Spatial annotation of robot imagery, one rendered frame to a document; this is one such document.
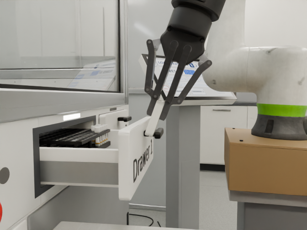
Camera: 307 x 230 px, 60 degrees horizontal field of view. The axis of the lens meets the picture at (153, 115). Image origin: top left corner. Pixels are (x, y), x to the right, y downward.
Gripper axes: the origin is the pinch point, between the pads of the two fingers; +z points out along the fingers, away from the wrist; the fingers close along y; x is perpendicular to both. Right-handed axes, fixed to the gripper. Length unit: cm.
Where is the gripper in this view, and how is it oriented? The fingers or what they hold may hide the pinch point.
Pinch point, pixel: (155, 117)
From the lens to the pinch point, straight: 50.7
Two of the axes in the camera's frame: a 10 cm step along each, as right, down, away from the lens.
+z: -3.4, 9.3, 1.1
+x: 1.2, -0.7, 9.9
